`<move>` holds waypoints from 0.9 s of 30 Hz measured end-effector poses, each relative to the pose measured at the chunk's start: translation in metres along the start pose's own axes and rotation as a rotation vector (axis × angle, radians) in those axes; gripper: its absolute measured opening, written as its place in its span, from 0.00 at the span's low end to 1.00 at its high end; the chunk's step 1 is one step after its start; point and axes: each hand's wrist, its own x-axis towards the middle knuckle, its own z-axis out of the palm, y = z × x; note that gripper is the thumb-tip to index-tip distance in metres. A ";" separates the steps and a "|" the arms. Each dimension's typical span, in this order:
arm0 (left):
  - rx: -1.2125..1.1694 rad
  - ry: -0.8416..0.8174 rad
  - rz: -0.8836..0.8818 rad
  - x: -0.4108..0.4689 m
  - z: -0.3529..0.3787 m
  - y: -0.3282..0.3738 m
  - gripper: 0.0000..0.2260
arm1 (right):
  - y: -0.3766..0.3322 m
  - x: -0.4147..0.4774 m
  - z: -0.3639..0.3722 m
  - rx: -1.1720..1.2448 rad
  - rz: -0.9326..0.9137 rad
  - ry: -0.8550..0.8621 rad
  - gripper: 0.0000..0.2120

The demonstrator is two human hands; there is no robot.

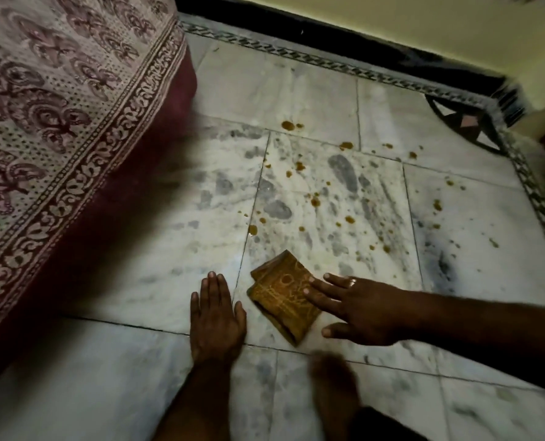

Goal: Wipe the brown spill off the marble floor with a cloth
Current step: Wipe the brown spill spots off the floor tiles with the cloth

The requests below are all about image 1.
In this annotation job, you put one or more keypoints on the person's left hand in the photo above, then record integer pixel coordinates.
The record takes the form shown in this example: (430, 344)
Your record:
(217, 326)

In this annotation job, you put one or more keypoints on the person's right hand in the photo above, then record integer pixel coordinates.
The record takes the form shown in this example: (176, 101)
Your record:
(373, 312)

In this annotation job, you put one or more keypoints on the yellow-brown patterned cloth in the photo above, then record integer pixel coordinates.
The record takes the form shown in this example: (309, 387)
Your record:
(281, 293)

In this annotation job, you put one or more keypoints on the person's right forearm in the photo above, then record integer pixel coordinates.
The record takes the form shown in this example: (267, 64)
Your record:
(484, 330)

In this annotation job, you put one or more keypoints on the person's left forearm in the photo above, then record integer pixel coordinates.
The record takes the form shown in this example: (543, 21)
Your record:
(194, 408)

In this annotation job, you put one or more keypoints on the person's leg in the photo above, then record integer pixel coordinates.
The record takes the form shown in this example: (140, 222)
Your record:
(334, 395)

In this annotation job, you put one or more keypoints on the black shorts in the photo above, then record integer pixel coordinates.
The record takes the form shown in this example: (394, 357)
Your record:
(382, 429)

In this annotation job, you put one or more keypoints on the black skirting board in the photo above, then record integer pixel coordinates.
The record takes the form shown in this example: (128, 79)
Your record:
(346, 38)

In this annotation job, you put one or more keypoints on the maroon patterned bedsheet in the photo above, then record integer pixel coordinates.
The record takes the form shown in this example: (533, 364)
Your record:
(47, 110)

